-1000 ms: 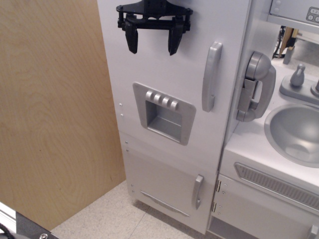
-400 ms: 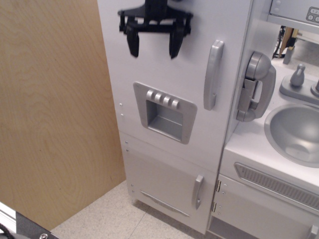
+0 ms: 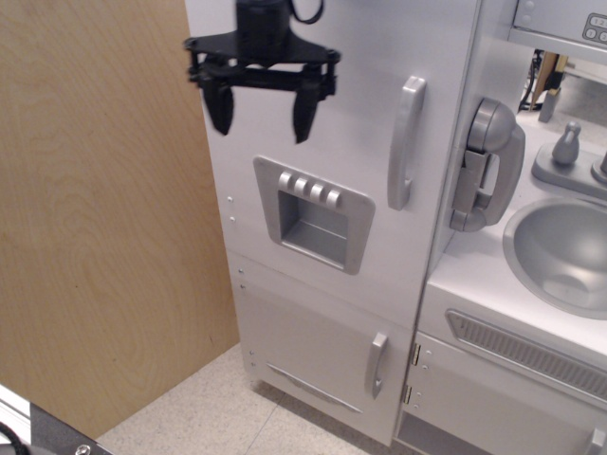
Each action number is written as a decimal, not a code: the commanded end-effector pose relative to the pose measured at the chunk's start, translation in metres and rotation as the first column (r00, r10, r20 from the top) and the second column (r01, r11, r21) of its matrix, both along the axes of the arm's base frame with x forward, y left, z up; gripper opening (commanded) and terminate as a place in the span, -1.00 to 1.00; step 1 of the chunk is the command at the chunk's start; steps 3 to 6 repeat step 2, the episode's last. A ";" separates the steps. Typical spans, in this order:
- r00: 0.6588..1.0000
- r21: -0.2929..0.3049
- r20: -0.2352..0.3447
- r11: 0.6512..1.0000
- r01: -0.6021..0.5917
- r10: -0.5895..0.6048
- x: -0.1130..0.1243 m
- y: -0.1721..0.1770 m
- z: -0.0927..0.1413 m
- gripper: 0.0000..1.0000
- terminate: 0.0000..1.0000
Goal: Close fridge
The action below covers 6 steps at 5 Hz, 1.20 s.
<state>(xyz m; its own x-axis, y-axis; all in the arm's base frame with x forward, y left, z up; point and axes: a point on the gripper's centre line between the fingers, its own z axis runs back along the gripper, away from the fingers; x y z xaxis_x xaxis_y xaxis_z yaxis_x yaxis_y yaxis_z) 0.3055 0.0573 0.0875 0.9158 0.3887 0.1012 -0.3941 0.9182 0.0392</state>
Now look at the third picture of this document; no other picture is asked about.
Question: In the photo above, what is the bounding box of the grey toy faucet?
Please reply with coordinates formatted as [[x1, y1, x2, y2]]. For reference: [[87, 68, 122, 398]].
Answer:
[[532, 121, 606, 201]]

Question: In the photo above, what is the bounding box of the black cable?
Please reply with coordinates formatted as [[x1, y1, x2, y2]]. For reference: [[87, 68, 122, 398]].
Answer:
[[0, 419, 30, 455]]

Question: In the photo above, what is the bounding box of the white lower freezer door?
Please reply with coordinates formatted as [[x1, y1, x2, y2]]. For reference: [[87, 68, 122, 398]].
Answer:
[[228, 252, 411, 446]]

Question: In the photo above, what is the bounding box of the grey toy telephone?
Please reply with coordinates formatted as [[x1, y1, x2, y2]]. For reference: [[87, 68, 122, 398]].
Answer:
[[450, 99, 525, 232]]

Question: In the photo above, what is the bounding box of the grey toy sink basin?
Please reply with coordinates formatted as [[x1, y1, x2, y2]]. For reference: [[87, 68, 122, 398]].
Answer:
[[503, 198, 606, 320]]

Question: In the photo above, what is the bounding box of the grey door handle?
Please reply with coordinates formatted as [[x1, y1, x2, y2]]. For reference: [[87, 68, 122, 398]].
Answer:
[[387, 76, 427, 210], [364, 332, 389, 399]]

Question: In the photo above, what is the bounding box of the grey ice dispenser panel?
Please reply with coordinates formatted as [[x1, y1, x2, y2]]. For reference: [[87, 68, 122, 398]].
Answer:
[[253, 156, 376, 275]]

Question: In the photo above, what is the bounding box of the grey toy microwave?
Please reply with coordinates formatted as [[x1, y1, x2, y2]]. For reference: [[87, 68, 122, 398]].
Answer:
[[508, 0, 606, 51]]

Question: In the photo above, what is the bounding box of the grey upper door handle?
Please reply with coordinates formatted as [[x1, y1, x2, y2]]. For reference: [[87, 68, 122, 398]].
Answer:
[[387, 76, 427, 210]]

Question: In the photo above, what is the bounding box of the white kitchen counter unit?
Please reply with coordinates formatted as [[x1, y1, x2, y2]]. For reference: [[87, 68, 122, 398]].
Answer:
[[393, 108, 607, 455]]

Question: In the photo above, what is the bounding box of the grey lower door handle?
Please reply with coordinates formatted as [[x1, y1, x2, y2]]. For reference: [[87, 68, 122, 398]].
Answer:
[[364, 332, 389, 399]]

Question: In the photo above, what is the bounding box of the white fridge door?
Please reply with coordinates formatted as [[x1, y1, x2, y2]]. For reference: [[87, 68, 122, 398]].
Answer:
[[183, 0, 483, 333]]

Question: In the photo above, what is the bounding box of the metal table frame edge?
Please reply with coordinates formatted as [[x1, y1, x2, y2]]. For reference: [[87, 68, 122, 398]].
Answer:
[[1, 385, 111, 455]]

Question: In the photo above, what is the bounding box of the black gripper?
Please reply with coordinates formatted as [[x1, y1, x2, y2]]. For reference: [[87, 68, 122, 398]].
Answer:
[[183, 31, 340, 144]]

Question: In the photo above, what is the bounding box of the white toy fridge cabinet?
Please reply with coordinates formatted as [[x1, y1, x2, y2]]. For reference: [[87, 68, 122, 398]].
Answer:
[[222, 0, 532, 361]]

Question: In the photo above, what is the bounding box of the grey vent grille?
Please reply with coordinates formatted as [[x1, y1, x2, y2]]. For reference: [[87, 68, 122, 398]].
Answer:
[[445, 309, 606, 402]]

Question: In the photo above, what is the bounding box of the white oven door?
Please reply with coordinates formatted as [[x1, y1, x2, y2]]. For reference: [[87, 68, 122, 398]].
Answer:
[[396, 334, 606, 454]]

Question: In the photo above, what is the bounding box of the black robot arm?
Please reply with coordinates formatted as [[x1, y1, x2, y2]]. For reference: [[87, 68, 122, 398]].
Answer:
[[184, 1, 340, 143]]

